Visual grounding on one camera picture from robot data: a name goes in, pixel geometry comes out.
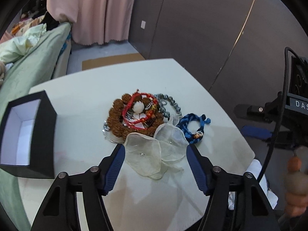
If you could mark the translucent white flower hairpiece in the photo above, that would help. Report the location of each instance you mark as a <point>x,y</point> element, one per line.
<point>154,156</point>

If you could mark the black jewelry box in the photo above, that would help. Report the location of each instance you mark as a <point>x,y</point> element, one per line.
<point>27,137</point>

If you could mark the brown cardboard sheet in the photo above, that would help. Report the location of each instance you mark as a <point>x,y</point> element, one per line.
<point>111,60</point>

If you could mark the person's right hand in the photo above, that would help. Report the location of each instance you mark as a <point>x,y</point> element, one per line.
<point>296,185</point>

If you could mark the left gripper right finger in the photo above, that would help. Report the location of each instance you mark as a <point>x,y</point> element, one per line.
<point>236,202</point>

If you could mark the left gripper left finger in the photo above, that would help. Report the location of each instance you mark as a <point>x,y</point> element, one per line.
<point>59,211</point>

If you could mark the green bed sheet mattress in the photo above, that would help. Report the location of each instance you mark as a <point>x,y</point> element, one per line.
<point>34,68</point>

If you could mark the pink curtain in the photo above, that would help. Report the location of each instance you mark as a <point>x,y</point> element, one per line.
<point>94,21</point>

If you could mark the white wall socket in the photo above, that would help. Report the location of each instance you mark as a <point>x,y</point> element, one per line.
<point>143,24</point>

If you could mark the pale green pillow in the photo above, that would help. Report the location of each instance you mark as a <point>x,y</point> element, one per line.
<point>20,46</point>

